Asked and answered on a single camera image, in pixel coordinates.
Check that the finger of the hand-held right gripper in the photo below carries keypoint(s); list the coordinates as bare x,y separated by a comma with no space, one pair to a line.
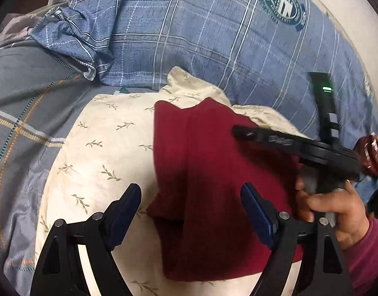
269,137

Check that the red snack packet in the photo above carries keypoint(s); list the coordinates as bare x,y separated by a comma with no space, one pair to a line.
372,154

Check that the red garment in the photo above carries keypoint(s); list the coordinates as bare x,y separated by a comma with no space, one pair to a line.
207,160

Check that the blue plaid quilt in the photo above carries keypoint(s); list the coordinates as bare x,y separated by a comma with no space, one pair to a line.
192,37

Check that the person's right forearm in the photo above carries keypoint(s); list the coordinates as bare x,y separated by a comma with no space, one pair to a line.
370,259

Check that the cream leaf-print pillow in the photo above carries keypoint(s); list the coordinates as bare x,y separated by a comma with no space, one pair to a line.
99,145

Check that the person's right hand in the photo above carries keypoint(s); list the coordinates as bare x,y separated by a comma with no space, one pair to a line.
340,215

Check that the grey striped quilt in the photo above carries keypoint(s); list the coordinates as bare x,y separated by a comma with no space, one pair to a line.
22,98

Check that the grey-brown cloth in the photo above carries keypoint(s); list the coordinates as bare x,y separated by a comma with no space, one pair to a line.
16,27

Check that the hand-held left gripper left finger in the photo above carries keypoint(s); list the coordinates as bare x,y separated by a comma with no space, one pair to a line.
124,215

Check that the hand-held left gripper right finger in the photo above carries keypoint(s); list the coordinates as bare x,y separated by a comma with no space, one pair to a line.
256,212

